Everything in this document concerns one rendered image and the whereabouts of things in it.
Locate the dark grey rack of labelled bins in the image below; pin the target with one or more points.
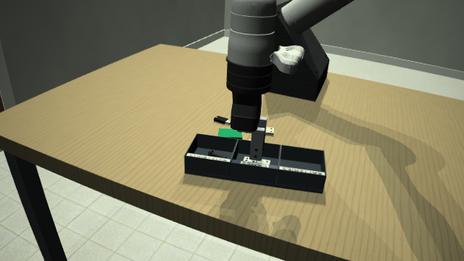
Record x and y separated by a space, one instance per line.
234 168

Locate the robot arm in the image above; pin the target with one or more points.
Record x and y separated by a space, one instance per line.
259 16

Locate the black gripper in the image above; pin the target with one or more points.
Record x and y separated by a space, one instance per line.
250 63

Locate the black usb stick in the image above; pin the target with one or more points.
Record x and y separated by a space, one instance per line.
222 120

